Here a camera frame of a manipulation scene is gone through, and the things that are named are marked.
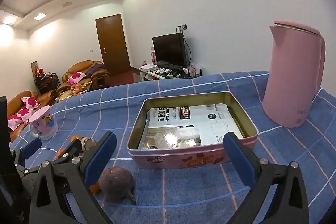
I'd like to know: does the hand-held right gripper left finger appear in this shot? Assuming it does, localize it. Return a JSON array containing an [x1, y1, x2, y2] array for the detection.
[[29, 131, 118, 224]]

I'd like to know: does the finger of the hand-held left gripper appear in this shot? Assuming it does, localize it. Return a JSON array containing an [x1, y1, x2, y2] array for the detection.
[[54, 138, 83, 163], [12, 139, 42, 174]]

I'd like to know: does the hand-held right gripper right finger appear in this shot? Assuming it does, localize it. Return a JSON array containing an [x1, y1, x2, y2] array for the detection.
[[223, 132, 310, 224]]

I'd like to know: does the brown speckled cut fruit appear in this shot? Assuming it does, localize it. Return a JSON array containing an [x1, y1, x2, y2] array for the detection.
[[81, 136, 98, 154]]

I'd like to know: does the large brown fruit with stem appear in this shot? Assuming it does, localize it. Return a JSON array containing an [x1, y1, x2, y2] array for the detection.
[[98, 167, 137, 206]]

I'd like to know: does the pink metal tin box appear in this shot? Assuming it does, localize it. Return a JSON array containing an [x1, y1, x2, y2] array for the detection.
[[126, 91, 259, 169]]

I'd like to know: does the pink floral pillow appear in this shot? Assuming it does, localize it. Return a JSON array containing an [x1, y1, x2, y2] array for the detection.
[[20, 97, 38, 110], [8, 115, 27, 131], [67, 72, 87, 85], [16, 108, 36, 119]]

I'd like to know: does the pink cartoon mug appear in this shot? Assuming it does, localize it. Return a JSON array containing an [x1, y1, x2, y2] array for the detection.
[[28, 105, 59, 141]]

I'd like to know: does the brown leather sofa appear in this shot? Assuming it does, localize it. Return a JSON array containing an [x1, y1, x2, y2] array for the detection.
[[7, 91, 57, 135]]

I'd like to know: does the printed paper leaflet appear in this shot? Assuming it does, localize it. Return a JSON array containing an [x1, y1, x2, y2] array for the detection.
[[138, 104, 244, 149]]

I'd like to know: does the blue plaid tablecloth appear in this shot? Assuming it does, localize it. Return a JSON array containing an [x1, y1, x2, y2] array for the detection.
[[9, 70, 336, 224]]

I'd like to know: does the coffee table with food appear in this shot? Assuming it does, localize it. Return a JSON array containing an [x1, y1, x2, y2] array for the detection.
[[58, 82, 93, 102]]

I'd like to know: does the black rack with clothes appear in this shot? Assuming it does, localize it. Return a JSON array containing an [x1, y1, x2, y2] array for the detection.
[[35, 72, 58, 95]]

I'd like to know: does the brown leather armchair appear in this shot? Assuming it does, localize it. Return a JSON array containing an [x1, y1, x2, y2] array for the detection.
[[62, 61, 110, 90]]

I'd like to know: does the purple blanket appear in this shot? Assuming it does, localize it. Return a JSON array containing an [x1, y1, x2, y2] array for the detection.
[[85, 63, 105, 77]]

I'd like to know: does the white television stand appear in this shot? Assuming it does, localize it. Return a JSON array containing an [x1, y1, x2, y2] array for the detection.
[[138, 65, 202, 83]]

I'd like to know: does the pink electric kettle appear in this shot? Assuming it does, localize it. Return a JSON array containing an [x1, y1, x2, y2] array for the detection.
[[262, 20, 327, 128]]

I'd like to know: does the brown wooden door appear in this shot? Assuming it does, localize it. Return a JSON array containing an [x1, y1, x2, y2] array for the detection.
[[95, 14, 131, 77]]

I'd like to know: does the black television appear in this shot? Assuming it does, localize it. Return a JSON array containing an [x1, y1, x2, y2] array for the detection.
[[152, 33, 188, 69]]

